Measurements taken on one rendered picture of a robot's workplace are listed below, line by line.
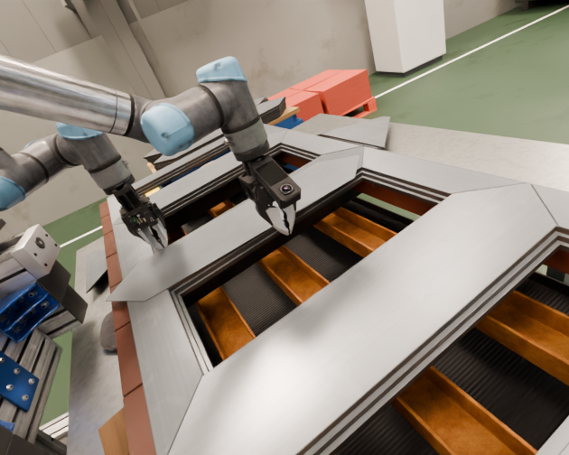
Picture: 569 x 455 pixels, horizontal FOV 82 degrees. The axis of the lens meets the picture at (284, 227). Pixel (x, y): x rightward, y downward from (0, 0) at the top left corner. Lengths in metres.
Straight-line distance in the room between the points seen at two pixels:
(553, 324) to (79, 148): 0.92
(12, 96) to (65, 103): 0.06
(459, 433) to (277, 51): 4.57
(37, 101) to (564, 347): 0.88
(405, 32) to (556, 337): 4.28
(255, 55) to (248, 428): 4.49
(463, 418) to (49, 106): 0.77
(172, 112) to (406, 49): 4.35
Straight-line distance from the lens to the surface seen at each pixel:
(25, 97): 0.62
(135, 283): 0.85
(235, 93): 0.59
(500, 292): 0.57
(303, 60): 4.93
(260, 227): 0.79
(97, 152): 0.79
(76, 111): 0.63
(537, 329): 0.72
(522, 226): 0.65
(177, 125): 0.54
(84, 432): 0.91
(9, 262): 1.03
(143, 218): 0.83
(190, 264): 0.79
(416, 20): 4.83
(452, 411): 0.63
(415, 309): 0.52
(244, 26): 4.70
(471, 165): 1.01
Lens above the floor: 1.25
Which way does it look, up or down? 33 degrees down
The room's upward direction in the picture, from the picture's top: 23 degrees counter-clockwise
